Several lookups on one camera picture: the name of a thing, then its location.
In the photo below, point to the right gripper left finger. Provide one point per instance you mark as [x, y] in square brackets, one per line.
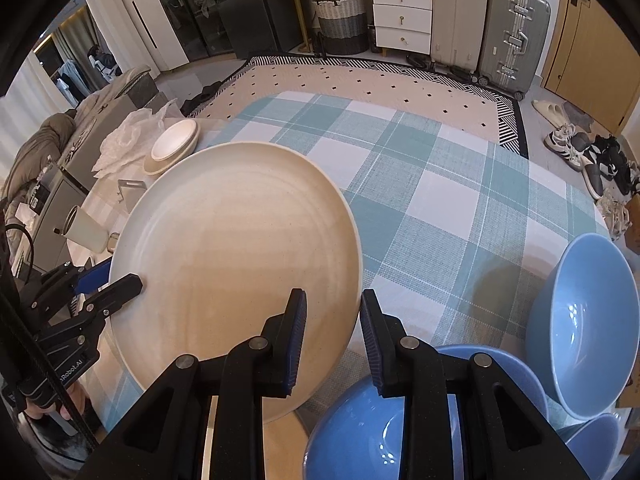
[207, 414]

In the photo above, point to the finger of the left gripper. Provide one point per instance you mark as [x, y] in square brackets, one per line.
[92, 279]
[110, 299]

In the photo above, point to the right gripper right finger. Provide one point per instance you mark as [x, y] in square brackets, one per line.
[503, 435]

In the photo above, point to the large cream plate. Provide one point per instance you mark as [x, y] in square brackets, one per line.
[219, 243]

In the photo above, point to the blue bowl back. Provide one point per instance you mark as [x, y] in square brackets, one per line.
[582, 333]

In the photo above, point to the blue bowl front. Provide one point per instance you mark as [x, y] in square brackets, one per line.
[358, 438]

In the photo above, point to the person's left hand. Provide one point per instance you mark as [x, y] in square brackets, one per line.
[77, 394]

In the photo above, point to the metal phone stand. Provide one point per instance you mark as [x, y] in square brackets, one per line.
[130, 192]

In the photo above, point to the small white bowl upper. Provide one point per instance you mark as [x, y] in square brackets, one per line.
[174, 140]

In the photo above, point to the white plastic bag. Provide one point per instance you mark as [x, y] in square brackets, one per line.
[133, 139]

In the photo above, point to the teal checked tablecloth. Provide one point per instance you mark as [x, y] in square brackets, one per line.
[457, 235]

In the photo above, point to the dark grey refrigerator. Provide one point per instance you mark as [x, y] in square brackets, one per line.
[208, 28]

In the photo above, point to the woven laundry basket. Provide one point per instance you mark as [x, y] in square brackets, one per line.
[344, 28]

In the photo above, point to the tan wooden door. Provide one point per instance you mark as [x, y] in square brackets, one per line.
[592, 65]

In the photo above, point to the silver suitcase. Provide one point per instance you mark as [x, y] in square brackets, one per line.
[513, 39]

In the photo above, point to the beige suitcase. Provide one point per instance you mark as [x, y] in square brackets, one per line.
[457, 34]

